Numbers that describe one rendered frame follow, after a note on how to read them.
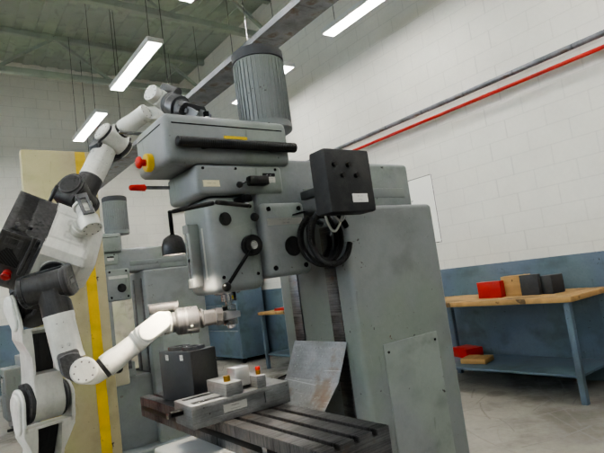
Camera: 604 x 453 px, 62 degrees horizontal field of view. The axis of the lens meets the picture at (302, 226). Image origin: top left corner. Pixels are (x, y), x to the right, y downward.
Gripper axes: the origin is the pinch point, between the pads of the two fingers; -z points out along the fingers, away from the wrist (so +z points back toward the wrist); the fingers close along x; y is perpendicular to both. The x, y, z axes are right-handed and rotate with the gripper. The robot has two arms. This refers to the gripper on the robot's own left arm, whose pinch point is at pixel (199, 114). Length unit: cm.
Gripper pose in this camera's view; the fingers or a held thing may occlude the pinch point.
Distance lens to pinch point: 190.5
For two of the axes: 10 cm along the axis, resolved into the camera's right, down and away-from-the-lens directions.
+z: -7.4, -3.5, 5.7
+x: -6.1, 0.0, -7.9
